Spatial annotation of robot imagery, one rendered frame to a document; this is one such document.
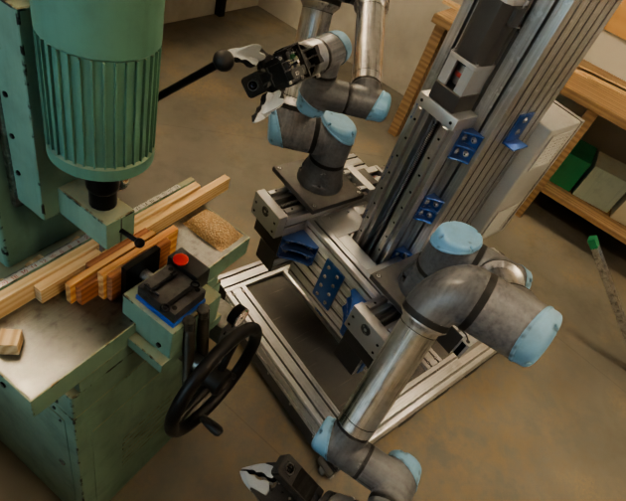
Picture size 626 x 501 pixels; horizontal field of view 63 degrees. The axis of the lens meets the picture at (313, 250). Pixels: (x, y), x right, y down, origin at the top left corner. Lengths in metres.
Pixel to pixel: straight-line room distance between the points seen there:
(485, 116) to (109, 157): 0.91
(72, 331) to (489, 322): 0.77
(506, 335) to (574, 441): 1.77
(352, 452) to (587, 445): 1.77
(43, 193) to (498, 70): 1.04
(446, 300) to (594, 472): 1.83
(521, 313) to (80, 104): 0.76
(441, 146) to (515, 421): 1.47
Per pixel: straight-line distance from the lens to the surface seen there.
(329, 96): 1.24
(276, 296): 2.08
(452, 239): 1.30
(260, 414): 2.03
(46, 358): 1.06
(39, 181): 1.07
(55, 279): 1.11
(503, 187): 1.69
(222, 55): 0.88
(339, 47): 1.20
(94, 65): 0.80
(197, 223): 1.26
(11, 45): 0.94
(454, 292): 0.90
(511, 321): 0.91
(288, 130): 1.50
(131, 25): 0.78
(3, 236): 1.25
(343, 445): 1.04
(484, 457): 2.33
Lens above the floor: 1.80
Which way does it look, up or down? 44 degrees down
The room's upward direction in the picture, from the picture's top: 22 degrees clockwise
